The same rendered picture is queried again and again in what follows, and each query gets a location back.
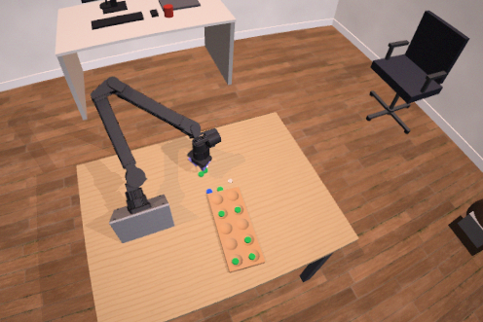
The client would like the orange tray with round pockets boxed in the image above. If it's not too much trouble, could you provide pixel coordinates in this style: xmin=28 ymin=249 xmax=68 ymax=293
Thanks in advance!
xmin=207 ymin=187 xmax=265 ymax=273

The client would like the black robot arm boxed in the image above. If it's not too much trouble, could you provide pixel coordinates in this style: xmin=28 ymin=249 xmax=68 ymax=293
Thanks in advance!
xmin=91 ymin=77 xmax=221 ymax=214

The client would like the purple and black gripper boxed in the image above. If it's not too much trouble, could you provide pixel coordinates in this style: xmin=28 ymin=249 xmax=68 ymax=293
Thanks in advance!
xmin=187 ymin=150 xmax=212 ymax=171

